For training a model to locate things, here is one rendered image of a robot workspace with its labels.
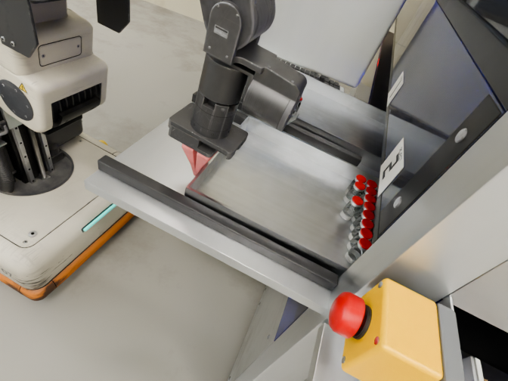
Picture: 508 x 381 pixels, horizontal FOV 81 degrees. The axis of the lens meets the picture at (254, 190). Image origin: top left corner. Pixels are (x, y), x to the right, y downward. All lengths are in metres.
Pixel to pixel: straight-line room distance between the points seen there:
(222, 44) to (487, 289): 0.35
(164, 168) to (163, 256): 0.95
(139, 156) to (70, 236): 0.71
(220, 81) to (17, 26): 0.49
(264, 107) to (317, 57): 0.95
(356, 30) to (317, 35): 0.14
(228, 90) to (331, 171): 0.35
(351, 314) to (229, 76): 0.28
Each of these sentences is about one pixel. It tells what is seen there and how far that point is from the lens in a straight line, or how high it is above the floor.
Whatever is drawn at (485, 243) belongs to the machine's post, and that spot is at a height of 1.10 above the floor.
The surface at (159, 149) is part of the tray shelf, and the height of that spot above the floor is 0.88.
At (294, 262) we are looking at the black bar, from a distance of 0.44.
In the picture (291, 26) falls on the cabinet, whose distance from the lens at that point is 1.29.
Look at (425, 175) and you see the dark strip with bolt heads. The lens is 0.37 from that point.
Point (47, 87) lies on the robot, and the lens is 0.88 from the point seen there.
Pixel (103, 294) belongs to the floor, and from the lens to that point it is 1.38.
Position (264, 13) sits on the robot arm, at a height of 1.16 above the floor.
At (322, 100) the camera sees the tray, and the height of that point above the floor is 0.88.
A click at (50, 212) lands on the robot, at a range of 1.26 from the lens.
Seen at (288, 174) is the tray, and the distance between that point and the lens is 0.59.
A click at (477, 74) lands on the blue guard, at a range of 0.42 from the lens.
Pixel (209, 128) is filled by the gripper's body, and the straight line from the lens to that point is 0.42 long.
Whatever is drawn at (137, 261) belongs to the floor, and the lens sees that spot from 1.43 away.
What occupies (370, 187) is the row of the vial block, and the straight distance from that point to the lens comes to 0.60.
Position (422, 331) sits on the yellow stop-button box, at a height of 1.03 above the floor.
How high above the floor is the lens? 1.25
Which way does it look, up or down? 43 degrees down
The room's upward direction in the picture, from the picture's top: 23 degrees clockwise
